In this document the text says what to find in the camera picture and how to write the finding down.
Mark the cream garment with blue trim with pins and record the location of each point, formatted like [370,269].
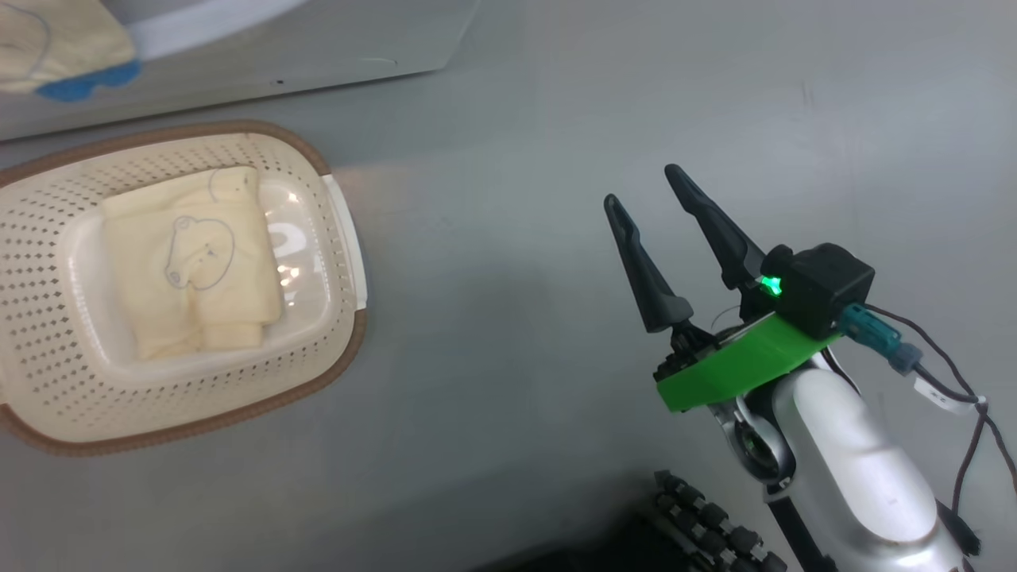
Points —
[56,40]

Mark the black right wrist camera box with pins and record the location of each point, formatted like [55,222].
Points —
[826,286]

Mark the cream garment with bear drawing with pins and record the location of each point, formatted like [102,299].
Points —
[199,262]

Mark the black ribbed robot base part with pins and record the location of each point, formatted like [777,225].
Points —
[707,516]

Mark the white front-load washing machine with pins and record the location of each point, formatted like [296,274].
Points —
[357,40]

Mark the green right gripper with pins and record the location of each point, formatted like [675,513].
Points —
[739,365]

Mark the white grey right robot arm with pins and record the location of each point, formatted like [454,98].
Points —
[850,461]

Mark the cream perforated laundry basket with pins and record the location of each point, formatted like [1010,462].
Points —
[48,318]

